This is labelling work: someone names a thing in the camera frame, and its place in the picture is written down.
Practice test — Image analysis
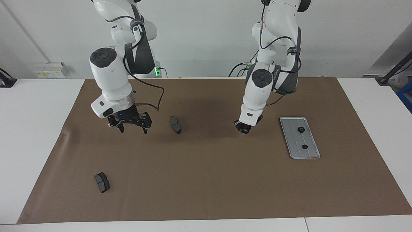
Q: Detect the silver metal tray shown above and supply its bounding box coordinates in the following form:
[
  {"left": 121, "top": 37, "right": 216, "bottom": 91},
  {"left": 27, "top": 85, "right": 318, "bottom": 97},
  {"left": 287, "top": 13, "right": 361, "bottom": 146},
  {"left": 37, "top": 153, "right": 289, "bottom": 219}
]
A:
[{"left": 279, "top": 117, "right": 321, "bottom": 160}]

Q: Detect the dark grey brake pad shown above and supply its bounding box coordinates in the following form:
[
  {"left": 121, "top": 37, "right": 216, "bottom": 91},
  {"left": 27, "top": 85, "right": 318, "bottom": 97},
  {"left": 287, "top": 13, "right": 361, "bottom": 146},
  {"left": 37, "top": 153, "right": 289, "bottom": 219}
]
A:
[
  {"left": 94, "top": 172, "right": 110, "bottom": 194},
  {"left": 170, "top": 116, "right": 182, "bottom": 135}
]

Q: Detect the brown paper mat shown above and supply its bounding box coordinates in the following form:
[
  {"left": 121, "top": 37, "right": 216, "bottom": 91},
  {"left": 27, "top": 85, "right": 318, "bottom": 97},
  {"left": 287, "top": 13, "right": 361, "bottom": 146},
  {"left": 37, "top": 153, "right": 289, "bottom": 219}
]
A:
[{"left": 17, "top": 77, "right": 412, "bottom": 225}]

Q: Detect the black table clamp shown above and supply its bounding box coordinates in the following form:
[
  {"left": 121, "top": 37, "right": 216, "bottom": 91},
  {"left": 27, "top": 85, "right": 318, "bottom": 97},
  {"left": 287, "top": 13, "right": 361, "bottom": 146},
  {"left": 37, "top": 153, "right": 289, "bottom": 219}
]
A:
[{"left": 0, "top": 68, "right": 17, "bottom": 88}]

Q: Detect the black pole stand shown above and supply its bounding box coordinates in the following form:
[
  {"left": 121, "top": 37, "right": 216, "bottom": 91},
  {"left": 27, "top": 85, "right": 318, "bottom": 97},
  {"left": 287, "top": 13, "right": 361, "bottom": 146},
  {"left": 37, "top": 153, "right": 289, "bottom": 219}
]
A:
[{"left": 375, "top": 52, "right": 412, "bottom": 85}]

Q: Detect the blue box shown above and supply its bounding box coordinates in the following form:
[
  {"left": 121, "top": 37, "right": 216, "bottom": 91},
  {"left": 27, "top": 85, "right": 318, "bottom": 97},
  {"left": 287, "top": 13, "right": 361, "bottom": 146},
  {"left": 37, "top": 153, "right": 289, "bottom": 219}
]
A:
[{"left": 396, "top": 81, "right": 412, "bottom": 114}]

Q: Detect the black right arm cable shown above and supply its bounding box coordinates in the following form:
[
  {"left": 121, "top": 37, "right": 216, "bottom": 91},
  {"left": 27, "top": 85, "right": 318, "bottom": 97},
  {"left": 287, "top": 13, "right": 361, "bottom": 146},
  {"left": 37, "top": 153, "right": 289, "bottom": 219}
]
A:
[{"left": 122, "top": 13, "right": 165, "bottom": 112}]

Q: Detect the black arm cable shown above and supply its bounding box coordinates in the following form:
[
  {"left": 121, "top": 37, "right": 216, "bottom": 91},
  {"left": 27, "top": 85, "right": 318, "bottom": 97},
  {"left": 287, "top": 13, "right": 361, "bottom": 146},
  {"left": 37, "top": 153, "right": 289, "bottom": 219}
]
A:
[
  {"left": 122, "top": 13, "right": 165, "bottom": 112},
  {"left": 257, "top": 0, "right": 303, "bottom": 107}
]

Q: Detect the black base cable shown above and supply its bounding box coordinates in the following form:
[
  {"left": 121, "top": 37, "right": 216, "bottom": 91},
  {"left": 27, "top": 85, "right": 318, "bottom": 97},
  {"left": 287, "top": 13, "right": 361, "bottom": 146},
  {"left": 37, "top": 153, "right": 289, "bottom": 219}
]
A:
[{"left": 229, "top": 52, "right": 258, "bottom": 77}]

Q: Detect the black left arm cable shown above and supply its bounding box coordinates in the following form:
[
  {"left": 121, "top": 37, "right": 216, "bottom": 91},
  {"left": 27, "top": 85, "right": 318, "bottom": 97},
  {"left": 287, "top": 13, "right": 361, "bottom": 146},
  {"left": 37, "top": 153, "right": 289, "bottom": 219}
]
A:
[{"left": 257, "top": 0, "right": 303, "bottom": 107}]

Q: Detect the white wall socket box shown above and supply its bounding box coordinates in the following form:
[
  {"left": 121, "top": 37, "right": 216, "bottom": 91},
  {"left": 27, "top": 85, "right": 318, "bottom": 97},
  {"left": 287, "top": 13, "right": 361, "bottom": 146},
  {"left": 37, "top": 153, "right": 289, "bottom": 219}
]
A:
[{"left": 34, "top": 62, "right": 69, "bottom": 79}]

